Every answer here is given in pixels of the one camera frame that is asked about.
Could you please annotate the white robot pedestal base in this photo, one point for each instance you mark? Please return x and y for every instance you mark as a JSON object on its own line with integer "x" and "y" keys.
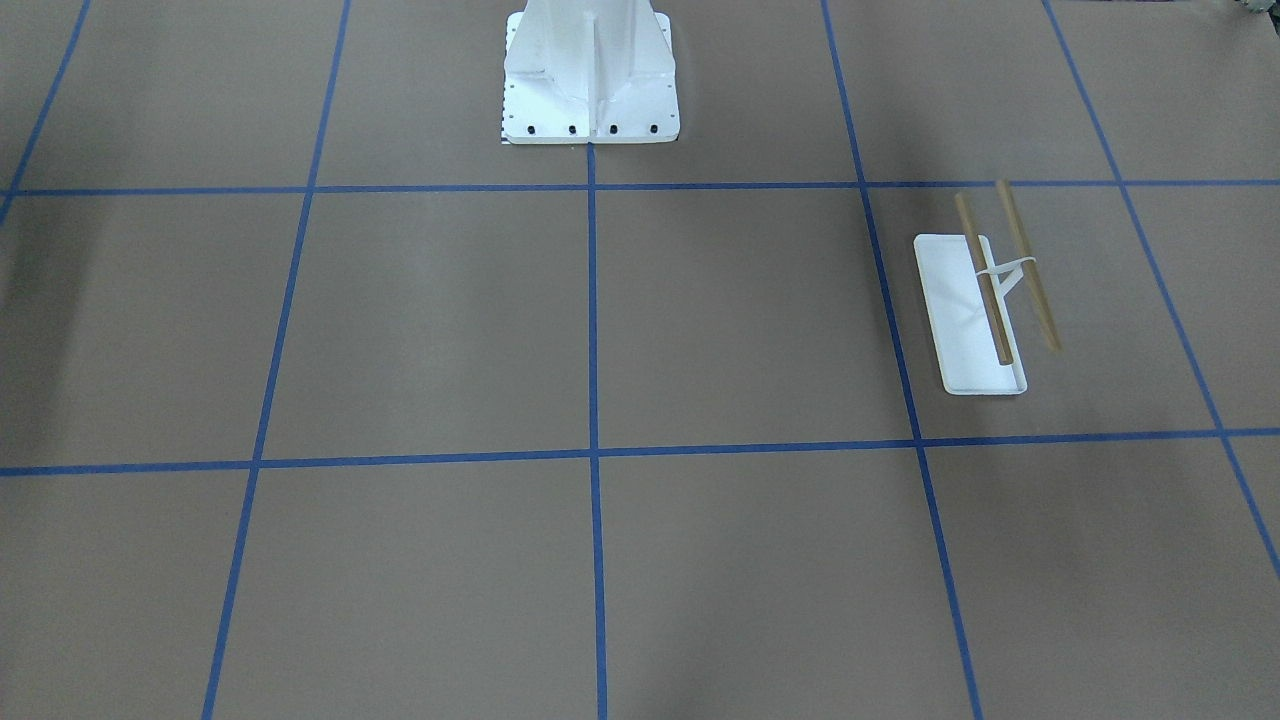
{"x": 589, "y": 72}

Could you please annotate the white towel rack with wooden bars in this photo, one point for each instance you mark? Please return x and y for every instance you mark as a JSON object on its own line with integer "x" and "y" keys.
{"x": 966, "y": 293}

